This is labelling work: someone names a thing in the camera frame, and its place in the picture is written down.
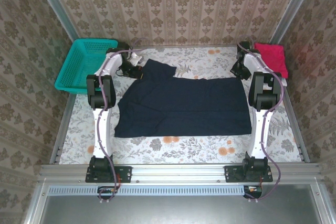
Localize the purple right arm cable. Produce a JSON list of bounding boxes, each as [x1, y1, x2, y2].
[[237, 35, 286, 204]]

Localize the floral patterned tablecloth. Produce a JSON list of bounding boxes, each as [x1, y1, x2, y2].
[[59, 46, 302, 165]]

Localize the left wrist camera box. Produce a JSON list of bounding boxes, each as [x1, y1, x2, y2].
[[129, 52, 144, 68]]

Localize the pink-red t-shirt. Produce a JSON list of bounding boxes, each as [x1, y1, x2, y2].
[[253, 42, 289, 79]]

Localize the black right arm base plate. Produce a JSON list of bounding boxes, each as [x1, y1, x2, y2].
[[224, 165, 273, 183]]

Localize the aluminium table side rail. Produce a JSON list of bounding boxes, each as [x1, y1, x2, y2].
[[49, 94, 77, 164], [282, 84, 310, 163]]

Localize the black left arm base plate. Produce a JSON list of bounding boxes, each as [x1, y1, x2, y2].
[[85, 165, 132, 183]]

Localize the aluminium frame post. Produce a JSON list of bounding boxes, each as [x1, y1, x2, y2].
[[270, 0, 320, 45], [31, 0, 79, 42]]

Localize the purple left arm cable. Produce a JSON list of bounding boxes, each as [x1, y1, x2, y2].
[[96, 37, 150, 204]]

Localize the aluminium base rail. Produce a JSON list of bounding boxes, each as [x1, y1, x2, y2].
[[38, 163, 322, 184]]

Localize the teal plastic basket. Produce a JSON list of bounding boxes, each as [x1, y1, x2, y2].
[[54, 38, 119, 96]]

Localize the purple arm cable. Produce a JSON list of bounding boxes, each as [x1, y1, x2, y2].
[[96, 37, 150, 204], [237, 35, 286, 204]]

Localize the thin dark base cable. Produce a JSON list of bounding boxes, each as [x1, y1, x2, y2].
[[243, 185, 265, 203], [97, 182, 122, 204]]

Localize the navy blue t-shirt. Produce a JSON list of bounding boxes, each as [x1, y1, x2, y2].
[[114, 58, 253, 138]]

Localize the grey slotted cable duct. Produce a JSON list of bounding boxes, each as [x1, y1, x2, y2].
[[48, 184, 245, 196]]

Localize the grey metal panel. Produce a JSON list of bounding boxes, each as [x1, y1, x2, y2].
[[39, 195, 323, 224]]

